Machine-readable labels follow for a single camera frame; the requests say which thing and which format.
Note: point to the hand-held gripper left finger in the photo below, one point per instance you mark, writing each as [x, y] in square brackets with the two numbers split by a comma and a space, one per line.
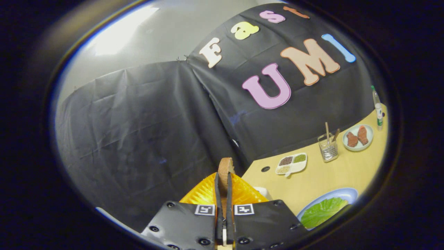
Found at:
[218, 194]

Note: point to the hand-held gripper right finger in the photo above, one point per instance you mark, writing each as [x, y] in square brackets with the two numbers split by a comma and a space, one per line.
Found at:
[229, 194]

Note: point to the brown crust bread slice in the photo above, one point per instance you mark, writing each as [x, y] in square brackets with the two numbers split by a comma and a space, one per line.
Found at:
[224, 170]

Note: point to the green lettuce leaf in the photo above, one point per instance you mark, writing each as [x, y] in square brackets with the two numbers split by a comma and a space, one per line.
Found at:
[322, 213]

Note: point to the white toaster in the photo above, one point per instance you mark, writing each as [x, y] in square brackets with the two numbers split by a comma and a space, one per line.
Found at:
[263, 192]

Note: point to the white divided seasoning dish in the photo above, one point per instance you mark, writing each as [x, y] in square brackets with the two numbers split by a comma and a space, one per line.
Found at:
[299, 167]

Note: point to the metal mesh utensil holder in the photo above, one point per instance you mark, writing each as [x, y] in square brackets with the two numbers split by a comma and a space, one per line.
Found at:
[328, 152]

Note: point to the light blue round plate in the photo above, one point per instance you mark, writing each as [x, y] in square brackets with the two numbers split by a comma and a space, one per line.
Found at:
[343, 193]

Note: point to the light wooden stick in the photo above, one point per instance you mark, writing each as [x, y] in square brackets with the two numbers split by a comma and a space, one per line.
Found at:
[327, 130]

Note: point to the dark wooden stick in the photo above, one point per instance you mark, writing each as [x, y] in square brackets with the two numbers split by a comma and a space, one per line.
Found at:
[335, 134]

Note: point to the red-brown meat slice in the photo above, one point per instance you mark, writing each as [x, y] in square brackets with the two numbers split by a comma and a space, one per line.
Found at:
[363, 135]
[352, 139]

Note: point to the pale green round plate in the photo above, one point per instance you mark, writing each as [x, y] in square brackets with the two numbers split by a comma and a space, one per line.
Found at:
[370, 133]

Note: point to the clear plastic water bottle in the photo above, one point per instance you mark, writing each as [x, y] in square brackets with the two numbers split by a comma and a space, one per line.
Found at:
[378, 114]

